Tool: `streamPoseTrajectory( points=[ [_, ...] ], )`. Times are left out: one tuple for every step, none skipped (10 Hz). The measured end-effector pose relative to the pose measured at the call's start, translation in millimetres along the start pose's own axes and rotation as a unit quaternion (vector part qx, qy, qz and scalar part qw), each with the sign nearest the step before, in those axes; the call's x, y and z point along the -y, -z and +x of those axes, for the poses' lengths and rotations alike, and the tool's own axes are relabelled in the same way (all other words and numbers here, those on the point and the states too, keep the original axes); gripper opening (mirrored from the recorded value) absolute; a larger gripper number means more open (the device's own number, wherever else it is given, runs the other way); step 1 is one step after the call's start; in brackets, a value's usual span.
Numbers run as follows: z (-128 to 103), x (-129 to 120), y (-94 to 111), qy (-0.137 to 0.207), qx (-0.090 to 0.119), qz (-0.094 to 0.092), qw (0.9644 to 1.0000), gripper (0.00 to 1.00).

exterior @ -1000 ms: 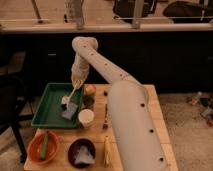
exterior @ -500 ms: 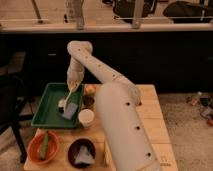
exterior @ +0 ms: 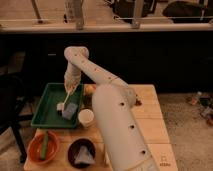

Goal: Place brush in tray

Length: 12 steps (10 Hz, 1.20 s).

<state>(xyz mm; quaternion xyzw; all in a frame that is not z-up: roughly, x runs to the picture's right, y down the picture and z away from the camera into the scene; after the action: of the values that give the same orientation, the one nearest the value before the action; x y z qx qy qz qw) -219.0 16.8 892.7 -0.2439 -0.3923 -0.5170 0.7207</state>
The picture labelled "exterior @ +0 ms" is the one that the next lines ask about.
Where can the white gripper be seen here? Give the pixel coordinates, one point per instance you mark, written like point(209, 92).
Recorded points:
point(72, 78)

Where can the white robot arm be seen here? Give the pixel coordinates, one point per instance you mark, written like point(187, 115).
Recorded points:
point(112, 101)

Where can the grey sponge in tray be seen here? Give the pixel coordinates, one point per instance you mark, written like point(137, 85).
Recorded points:
point(69, 111)

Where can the green plastic tray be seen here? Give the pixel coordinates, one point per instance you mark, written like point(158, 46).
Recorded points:
point(47, 116)

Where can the orange fruit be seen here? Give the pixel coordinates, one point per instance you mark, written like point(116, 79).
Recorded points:
point(89, 89)

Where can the small dark tin can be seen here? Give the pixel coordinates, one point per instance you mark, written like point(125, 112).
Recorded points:
point(87, 101)

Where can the white paper cup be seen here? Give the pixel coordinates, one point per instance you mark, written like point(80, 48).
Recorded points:
point(86, 117)

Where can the black chair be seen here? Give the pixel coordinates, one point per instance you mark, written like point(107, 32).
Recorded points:
point(13, 97)

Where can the green cucumber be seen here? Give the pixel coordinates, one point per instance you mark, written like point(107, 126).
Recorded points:
point(44, 146)

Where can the grey cloth in bowl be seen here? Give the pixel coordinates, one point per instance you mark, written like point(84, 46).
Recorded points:
point(84, 156)

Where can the orange bowl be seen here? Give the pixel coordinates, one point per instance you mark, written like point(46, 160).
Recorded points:
point(35, 145)

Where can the brown dried food pile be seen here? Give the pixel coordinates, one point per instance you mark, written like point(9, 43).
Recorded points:
point(138, 102)

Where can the yellow handled utensil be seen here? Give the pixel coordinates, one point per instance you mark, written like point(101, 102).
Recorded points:
point(106, 158)

